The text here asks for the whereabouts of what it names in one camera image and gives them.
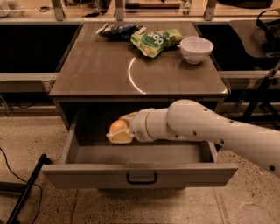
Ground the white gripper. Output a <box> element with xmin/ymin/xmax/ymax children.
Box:
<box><xmin>106</xmin><ymin>108</ymin><xmax>175</xmax><ymax>144</ymax></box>

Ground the orange fruit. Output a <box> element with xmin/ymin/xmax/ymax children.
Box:
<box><xmin>109</xmin><ymin>120</ymin><xmax>129</xmax><ymax>134</ymax></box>

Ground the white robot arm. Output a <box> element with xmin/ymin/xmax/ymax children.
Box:
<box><xmin>106</xmin><ymin>100</ymin><xmax>280</xmax><ymax>177</ymax></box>

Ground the open grey top drawer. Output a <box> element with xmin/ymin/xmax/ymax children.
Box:
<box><xmin>43</xmin><ymin>105</ymin><xmax>238</xmax><ymax>189</ymax></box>

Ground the grey wooden drawer cabinet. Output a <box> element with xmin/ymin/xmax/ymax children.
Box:
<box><xmin>48</xmin><ymin>20</ymin><xmax>229</xmax><ymax>132</ymax></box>

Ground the green snack bag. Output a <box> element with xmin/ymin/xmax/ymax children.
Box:
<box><xmin>130</xmin><ymin>29</ymin><xmax>183</xmax><ymax>58</ymax></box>

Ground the black stand leg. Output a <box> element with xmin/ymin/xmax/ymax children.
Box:
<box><xmin>1</xmin><ymin>154</ymin><xmax>51</xmax><ymax>224</ymax></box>

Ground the dark blue snack bag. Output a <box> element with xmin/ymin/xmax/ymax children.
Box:
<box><xmin>96</xmin><ymin>24</ymin><xmax>146</xmax><ymax>39</ymax></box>

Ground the white ceramic bowl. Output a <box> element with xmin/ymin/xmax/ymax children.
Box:
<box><xmin>178</xmin><ymin>37</ymin><xmax>214</xmax><ymax>64</ymax></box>

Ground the black drawer handle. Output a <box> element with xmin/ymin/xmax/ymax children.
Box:
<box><xmin>126</xmin><ymin>173</ymin><xmax>158</xmax><ymax>185</ymax></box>

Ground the black floor cable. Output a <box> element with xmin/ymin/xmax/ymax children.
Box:
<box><xmin>0</xmin><ymin>147</ymin><xmax>44</xmax><ymax>224</ymax></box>

